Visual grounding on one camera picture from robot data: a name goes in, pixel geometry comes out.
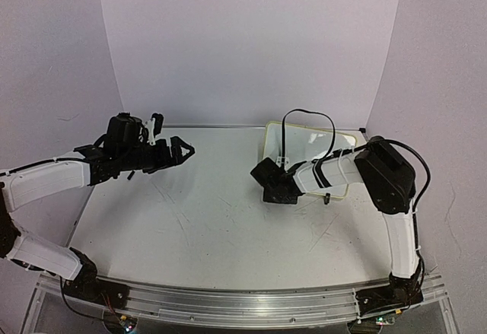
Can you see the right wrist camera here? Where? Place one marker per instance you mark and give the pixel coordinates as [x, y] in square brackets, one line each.
[282, 162]

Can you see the yellow framed small whiteboard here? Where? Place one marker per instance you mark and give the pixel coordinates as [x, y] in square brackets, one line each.
[304, 143]

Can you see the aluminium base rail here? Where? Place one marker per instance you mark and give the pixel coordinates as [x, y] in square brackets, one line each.
[272, 309]

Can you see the black whiteboard stand clip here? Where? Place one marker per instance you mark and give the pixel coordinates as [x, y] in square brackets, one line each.
[326, 199]

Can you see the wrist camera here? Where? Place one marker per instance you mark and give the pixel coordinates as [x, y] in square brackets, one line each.
[282, 162]
[154, 126]

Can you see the left green circuit board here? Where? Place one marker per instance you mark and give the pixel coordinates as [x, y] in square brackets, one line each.
[120, 324]

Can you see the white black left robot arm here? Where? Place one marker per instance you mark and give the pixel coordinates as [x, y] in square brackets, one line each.
[26, 184]

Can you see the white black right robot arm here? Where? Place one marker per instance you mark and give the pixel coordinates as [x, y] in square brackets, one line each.
[390, 182]

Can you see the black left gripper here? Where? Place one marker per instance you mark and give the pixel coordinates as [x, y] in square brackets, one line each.
[165, 160]

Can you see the green circuit board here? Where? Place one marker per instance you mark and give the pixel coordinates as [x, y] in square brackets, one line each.
[120, 324]
[387, 319]

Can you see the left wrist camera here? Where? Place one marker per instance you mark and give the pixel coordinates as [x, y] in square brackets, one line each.
[154, 126]

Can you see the right green circuit board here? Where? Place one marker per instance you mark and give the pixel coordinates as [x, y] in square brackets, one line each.
[387, 319]

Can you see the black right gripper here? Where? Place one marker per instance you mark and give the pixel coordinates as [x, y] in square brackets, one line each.
[265, 196]

